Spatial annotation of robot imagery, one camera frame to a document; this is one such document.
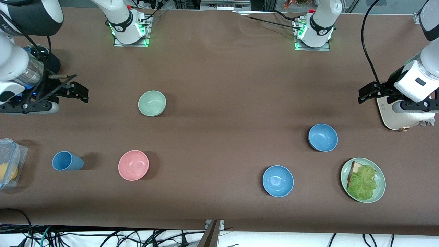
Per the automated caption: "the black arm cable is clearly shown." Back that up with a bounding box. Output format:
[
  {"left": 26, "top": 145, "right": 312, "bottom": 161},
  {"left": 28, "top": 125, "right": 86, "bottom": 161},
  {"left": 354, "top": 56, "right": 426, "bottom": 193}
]
[
  {"left": 360, "top": 0, "right": 383, "bottom": 86},
  {"left": 29, "top": 33, "right": 52, "bottom": 102}
]

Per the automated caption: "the blue bowl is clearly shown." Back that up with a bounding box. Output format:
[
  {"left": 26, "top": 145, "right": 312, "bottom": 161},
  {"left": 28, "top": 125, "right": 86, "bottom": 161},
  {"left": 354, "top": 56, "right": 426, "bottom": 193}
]
[
  {"left": 262, "top": 165, "right": 294, "bottom": 198},
  {"left": 308, "top": 123, "right": 339, "bottom": 152}
]

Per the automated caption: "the brown table cover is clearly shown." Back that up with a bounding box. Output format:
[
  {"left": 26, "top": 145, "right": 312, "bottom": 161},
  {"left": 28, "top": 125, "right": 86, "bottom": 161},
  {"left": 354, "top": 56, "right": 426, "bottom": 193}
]
[{"left": 0, "top": 7, "right": 439, "bottom": 235}]

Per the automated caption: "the yellow fruit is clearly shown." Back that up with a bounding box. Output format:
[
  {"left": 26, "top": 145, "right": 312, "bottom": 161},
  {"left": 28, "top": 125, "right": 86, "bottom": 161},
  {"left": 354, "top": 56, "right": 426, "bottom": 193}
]
[{"left": 0, "top": 163, "right": 18, "bottom": 186}]

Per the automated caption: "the green lettuce leaf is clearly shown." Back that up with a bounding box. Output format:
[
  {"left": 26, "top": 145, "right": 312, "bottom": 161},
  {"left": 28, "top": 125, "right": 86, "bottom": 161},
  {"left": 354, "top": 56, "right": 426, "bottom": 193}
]
[{"left": 347, "top": 165, "right": 378, "bottom": 201}]

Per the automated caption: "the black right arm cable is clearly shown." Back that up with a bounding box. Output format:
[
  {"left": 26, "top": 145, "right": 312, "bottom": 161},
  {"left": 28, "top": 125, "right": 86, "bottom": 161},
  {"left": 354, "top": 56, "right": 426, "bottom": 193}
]
[{"left": 29, "top": 33, "right": 52, "bottom": 102}]

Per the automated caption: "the teal cable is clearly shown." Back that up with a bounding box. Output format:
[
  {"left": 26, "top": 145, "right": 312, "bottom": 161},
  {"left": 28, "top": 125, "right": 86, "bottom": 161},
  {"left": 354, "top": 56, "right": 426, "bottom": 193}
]
[{"left": 38, "top": 226, "right": 52, "bottom": 247}]

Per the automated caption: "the bread slice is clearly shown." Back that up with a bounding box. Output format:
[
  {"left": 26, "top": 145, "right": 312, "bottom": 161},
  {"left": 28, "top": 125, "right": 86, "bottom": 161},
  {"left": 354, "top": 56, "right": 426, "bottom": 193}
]
[{"left": 347, "top": 161, "right": 368, "bottom": 187}]

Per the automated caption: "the white power strip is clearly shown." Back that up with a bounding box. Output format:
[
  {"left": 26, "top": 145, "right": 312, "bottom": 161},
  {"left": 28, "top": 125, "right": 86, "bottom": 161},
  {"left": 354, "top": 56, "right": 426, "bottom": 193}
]
[{"left": 132, "top": 0, "right": 162, "bottom": 9}]

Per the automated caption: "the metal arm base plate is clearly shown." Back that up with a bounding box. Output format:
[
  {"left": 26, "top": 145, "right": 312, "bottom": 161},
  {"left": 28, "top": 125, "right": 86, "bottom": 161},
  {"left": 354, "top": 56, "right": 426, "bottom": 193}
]
[
  {"left": 294, "top": 19, "right": 331, "bottom": 52},
  {"left": 112, "top": 15, "right": 151, "bottom": 47}
]

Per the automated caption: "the pale green plate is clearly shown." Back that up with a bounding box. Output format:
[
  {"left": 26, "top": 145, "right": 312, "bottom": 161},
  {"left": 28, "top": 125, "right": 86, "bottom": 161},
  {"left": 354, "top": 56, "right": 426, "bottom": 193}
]
[{"left": 341, "top": 158, "right": 386, "bottom": 203}]

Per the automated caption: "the pink bowl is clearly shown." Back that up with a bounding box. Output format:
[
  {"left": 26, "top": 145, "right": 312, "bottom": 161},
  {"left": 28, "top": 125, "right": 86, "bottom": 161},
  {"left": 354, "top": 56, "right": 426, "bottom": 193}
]
[{"left": 118, "top": 150, "right": 150, "bottom": 181}]

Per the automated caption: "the clear plastic food container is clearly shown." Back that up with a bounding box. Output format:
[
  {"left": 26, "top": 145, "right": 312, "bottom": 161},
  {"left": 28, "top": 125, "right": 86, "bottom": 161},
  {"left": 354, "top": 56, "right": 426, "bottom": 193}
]
[{"left": 0, "top": 138, "right": 28, "bottom": 190}]

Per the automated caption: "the grey metal pole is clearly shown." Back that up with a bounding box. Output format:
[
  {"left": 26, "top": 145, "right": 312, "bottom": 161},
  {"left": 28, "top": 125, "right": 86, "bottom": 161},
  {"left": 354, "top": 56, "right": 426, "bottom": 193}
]
[{"left": 197, "top": 220, "right": 221, "bottom": 247}]

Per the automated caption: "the blue ribbed plastic cup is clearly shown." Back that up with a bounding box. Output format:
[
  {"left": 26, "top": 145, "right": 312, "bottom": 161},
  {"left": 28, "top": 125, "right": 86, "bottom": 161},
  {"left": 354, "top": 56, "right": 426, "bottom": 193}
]
[{"left": 52, "top": 151, "right": 84, "bottom": 171}]

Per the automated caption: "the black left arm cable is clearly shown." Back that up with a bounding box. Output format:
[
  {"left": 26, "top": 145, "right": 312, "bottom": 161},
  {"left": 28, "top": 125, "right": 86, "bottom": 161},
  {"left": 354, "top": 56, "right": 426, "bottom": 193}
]
[{"left": 360, "top": 0, "right": 383, "bottom": 86}]

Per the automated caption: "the cream white appliance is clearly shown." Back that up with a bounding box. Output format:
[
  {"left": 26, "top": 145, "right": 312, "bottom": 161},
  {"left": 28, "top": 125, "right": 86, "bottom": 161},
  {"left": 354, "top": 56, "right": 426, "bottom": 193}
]
[{"left": 376, "top": 93, "right": 436, "bottom": 131}]

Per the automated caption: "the pale green bowl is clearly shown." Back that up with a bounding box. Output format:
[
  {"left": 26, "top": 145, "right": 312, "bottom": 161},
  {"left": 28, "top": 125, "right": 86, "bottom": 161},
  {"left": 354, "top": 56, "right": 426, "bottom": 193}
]
[{"left": 138, "top": 90, "right": 167, "bottom": 117}]

